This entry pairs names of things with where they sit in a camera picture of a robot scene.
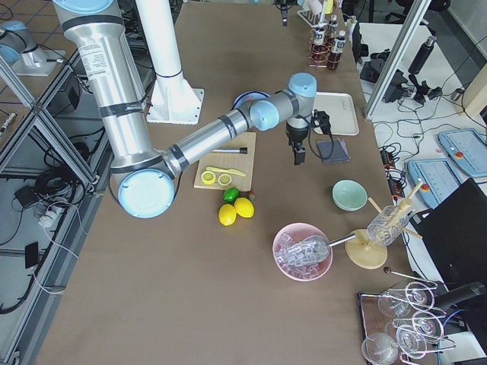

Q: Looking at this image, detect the metal ice scoop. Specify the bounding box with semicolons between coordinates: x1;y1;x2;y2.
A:
293;233;356;266

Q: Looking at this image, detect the tea bottle two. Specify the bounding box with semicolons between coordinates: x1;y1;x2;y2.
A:
310;22;328;68

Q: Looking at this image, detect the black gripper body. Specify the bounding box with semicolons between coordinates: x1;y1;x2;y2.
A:
286;109;330;152

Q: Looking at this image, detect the lemon slice lower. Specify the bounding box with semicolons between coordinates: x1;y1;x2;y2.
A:
200;170;217;186

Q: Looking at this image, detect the green lime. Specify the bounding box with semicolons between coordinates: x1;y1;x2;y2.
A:
223;187;240;204

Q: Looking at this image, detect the blue plate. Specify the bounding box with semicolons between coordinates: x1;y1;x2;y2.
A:
232;91;270;109

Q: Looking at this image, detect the copper wire bottle rack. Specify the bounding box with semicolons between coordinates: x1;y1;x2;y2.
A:
308;16;346;70

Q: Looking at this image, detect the blue teach pendant far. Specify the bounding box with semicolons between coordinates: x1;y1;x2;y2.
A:
438;129;486;178

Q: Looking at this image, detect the grey folded cloth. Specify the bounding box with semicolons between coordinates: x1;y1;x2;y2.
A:
317;138;351;164

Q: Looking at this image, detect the wooden cup stand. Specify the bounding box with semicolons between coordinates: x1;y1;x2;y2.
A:
345;180;422;269

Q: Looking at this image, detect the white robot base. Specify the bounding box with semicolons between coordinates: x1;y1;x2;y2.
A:
138;1;204;125

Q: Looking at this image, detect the yellow lemon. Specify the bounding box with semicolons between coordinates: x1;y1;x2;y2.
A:
234;197;255;218
218;204;237;227

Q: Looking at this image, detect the tea bottle one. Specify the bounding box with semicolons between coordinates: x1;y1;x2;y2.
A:
326;30;346;70

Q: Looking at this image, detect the lemon slice upper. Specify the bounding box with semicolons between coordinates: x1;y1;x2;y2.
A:
218;173;232;186

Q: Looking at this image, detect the blue teach pendant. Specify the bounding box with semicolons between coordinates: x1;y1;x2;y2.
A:
438;129;486;178
406;158;463;208

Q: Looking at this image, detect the clear glass cup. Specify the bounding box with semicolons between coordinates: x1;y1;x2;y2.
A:
367;205;409;246

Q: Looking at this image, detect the blue teach pendant near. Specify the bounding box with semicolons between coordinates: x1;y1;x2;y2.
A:
406;158;463;208

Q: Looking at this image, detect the wine glass rack tray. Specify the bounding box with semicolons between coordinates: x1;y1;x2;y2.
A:
361;266;457;364

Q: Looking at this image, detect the lemon slice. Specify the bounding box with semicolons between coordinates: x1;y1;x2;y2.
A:
200;170;217;186
218;173;232;186

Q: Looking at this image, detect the yellow plastic knife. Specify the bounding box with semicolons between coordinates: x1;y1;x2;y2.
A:
205;166;246;177

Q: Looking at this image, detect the black monitor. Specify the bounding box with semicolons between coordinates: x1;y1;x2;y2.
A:
410;178;486;285

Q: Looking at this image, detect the steel muddler black tip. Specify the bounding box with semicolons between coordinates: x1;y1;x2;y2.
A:
212;147;248;154

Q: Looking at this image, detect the tea bottle three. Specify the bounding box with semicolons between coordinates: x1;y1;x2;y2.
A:
327;14;339;43

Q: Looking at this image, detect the wooden cutting board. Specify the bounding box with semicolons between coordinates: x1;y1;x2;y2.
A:
193;132;256;192

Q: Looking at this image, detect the green bowl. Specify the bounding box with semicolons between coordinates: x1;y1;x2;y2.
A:
332;179;368;211

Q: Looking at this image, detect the yellow lemon lower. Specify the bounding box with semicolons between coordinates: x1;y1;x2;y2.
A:
218;204;237;227

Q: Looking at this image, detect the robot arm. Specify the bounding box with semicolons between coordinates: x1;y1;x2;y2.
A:
54;1;317;218

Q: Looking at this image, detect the pink bowl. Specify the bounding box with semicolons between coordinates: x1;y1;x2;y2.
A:
272;223;333;281

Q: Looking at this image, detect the yellow lemon upper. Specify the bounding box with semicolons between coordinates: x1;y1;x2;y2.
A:
234;197;255;218

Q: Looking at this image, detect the cream rabbit tray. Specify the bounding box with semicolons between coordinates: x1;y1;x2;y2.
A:
314;92;359;136

